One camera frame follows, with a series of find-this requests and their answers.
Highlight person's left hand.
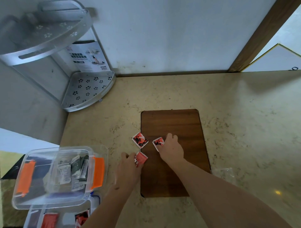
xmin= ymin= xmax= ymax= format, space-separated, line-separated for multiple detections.
xmin=114 ymin=152 xmax=145 ymax=189

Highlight clear box with orange latches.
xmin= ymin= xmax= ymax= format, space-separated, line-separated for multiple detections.
xmin=11 ymin=146 xmax=109 ymax=210

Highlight person's left forearm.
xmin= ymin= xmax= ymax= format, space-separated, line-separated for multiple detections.
xmin=81 ymin=182 xmax=141 ymax=228

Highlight silver metal corner shelf rack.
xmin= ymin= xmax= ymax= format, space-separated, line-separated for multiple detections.
xmin=0 ymin=0 xmax=116 ymax=113

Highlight person's right hand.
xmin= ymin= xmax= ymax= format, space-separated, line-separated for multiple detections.
xmin=158 ymin=133 xmax=186 ymax=165

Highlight person's right forearm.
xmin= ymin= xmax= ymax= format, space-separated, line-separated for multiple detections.
xmin=165 ymin=159 xmax=293 ymax=228

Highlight clear box with blue latch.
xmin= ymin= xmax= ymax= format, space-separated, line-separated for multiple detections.
xmin=23 ymin=191 xmax=102 ymax=228

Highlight white door with gold trim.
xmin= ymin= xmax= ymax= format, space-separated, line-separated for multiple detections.
xmin=241 ymin=43 xmax=301 ymax=72

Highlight clear crumpled plastic wrapper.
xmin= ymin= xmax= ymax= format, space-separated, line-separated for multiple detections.
xmin=212 ymin=167 xmax=236 ymax=184

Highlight white printed packaging card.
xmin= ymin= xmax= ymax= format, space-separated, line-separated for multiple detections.
xmin=57 ymin=41 xmax=111 ymax=73

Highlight brown wooden cutting board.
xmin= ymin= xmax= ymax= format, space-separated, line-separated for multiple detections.
xmin=140 ymin=109 xmax=211 ymax=198

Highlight brown wooden door frame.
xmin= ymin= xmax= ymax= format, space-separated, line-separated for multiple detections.
xmin=227 ymin=0 xmax=301 ymax=73

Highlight pile of white dark sachets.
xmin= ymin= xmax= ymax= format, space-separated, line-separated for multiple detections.
xmin=57 ymin=155 xmax=90 ymax=191

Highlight red sauce sachet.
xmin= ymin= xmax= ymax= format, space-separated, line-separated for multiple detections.
xmin=131 ymin=132 xmax=149 ymax=148
xmin=41 ymin=212 xmax=59 ymax=228
xmin=74 ymin=210 xmax=91 ymax=228
xmin=152 ymin=137 xmax=165 ymax=153
xmin=134 ymin=151 xmax=148 ymax=167

